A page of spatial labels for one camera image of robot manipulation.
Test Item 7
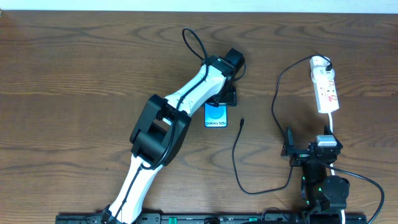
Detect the blue Galaxy smartphone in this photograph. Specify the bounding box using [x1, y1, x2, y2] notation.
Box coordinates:
[204, 104, 228, 128]

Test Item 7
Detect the black USB charging cable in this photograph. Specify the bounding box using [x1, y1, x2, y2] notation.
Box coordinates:
[231, 54, 333, 196]

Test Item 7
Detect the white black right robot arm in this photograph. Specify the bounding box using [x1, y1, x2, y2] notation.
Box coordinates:
[281, 126, 350, 223]

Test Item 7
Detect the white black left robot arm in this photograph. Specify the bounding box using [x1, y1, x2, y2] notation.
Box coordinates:
[101, 49, 245, 223]

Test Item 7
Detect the white USB charger plug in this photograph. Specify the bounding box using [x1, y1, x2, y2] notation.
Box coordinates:
[310, 55, 335, 83]

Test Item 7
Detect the white power strip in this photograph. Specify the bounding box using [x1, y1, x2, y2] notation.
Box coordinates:
[312, 77, 340, 114]

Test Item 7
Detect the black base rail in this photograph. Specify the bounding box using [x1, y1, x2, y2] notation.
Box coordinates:
[55, 212, 368, 224]

